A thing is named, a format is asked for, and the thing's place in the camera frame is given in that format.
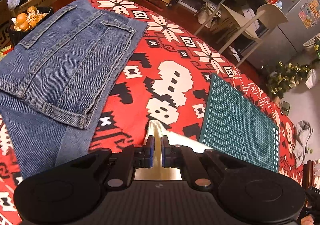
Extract white knit v-neck sweater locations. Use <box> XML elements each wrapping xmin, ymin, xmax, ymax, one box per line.
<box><xmin>134</xmin><ymin>120</ymin><xmax>210</xmax><ymax>181</ymax></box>

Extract person right hand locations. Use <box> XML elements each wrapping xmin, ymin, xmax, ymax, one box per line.
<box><xmin>300</xmin><ymin>215</ymin><xmax>314</xmax><ymax>225</ymax></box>

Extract dark wooden side table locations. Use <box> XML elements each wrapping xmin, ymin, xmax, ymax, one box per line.
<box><xmin>302</xmin><ymin>161</ymin><xmax>315</xmax><ymax>189</ymax></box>

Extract green cutting mat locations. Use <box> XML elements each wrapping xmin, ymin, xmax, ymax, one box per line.
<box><xmin>199</xmin><ymin>74</ymin><xmax>279</xmax><ymax>172</ymax></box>

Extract grey crumpled garment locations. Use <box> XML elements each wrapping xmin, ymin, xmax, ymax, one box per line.
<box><xmin>293</xmin><ymin>120</ymin><xmax>313</xmax><ymax>168</ymax></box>

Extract red patterned christmas blanket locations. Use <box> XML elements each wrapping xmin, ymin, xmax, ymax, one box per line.
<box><xmin>1</xmin><ymin>0</ymin><xmax>303</xmax><ymax>224</ymax></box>

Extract folded blue jeans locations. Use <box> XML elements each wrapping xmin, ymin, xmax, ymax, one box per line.
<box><xmin>1</xmin><ymin>0</ymin><xmax>147</xmax><ymax>178</ymax></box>

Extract small decorated christmas tree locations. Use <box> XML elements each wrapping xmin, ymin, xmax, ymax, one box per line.
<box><xmin>261</xmin><ymin>61</ymin><xmax>312</xmax><ymax>99</ymax></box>

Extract beige plastic chair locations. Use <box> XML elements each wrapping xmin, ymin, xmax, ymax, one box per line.
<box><xmin>195</xmin><ymin>3</ymin><xmax>289</xmax><ymax>66</ymax></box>

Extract grey refrigerator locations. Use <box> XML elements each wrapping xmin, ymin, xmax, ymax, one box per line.
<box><xmin>247</xmin><ymin>0</ymin><xmax>319</xmax><ymax>69</ymax></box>

